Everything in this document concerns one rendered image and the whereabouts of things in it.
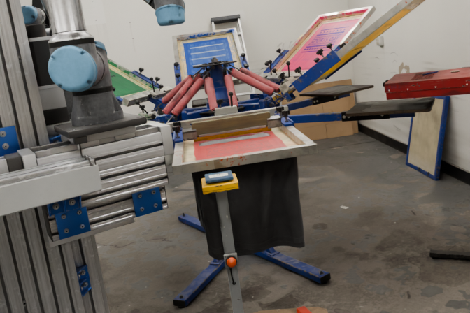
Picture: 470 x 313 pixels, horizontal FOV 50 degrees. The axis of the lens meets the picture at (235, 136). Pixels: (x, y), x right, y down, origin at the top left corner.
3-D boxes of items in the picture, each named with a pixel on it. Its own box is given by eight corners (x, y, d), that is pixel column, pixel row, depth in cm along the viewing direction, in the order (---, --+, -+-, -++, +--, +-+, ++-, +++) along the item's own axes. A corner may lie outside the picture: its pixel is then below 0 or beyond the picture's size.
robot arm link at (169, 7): (187, 24, 140) (181, -17, 138) (186, 22, 129) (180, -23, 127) (159, 27, 139) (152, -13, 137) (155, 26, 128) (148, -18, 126)
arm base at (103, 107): (78, 128, 139) (71, 92, 137) (67, 124, 152) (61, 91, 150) (130, 117, 146) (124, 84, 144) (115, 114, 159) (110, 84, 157)
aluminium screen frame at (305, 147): (317, 153, 201) (317, 144, 201) (173, 175, 197) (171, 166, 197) (282, 124, 278) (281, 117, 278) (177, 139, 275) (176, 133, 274)
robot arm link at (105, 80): (116, 84, 153) (108, 39, 151) (108, 87, 140) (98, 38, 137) (76, 89, 153) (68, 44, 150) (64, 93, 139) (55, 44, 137)
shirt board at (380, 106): (436, 110, 303) (435, 96, 301) (431, 123, 267) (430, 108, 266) (236, 121, 361) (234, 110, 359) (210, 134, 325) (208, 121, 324)
